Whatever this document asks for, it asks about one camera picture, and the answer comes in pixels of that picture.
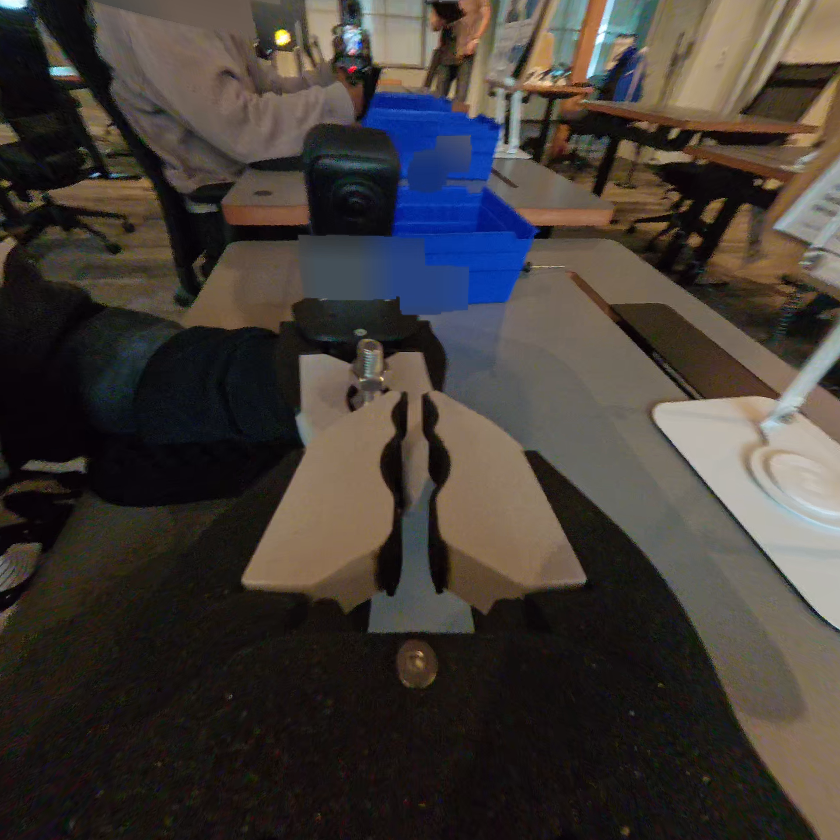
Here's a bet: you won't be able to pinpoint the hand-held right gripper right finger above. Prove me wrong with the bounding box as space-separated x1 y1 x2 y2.
420 390 588 614

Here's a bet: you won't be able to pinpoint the person's left forearm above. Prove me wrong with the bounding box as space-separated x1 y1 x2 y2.
62 307 304 460

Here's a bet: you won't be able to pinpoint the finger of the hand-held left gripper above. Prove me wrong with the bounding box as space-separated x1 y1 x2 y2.
295 353 359 448
384 351 429 398

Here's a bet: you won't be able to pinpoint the blue bag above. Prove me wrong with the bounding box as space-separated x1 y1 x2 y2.
616 45 649 105

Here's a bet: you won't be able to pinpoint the blue plastic bin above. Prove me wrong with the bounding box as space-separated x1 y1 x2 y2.
373 92 470 122
392 187 540 311
361 108 504 193

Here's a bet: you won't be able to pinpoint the person's dark patterned clothing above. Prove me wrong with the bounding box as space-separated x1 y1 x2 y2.
0 243 93 614

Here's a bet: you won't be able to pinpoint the white poster stand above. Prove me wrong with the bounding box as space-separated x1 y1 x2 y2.
495 85 534 162

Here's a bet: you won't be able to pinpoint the silver hex bolt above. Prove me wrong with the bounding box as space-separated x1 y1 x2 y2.
350 338 388 409

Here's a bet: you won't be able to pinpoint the black office chair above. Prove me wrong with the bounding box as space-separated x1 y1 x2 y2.
29 0 221 307
0 0 136 257
626 161 782 290

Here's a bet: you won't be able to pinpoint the grey wood-edged desk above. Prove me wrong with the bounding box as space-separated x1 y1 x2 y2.
222 154 616 228

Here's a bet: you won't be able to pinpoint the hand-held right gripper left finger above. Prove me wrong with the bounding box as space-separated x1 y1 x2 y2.
241 390 409 614

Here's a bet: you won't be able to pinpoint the printed poster board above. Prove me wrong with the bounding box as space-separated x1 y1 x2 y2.
489 0 547 86
761 150 840 265

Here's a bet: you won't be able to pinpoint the brown desk black legs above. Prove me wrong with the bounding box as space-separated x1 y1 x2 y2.
684 141 829 198
581 98 821 198

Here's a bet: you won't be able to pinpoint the white flat tray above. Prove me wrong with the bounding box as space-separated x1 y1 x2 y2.
653 322 840 632

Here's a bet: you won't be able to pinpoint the black mesh chair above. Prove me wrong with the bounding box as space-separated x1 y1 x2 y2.
742 62 840 127

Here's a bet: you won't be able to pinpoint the coiled cable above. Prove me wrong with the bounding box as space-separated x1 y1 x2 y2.
773 282 807 345

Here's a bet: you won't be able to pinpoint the wooden pillar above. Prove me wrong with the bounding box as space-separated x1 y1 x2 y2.
570 0 615 86

